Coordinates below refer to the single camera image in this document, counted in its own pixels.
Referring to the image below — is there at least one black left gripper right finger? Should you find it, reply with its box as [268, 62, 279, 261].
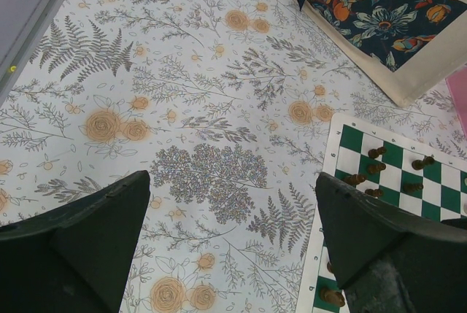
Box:
[316, 172, 466, 312]

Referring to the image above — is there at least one beige canvas tote bag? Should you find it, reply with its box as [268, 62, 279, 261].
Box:
[296, 0, 466, 107]

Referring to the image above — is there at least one pink plastic box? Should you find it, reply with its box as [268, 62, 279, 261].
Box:
[446, 68, 467, 127]

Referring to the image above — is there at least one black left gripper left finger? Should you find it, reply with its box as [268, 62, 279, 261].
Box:
[1, 171, 150, 312]

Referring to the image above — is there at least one green white chess board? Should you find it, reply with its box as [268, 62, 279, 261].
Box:
[297, 112, 467, 313]

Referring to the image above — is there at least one floral table cloth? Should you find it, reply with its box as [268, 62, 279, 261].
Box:
[1, 0, 466, 312]

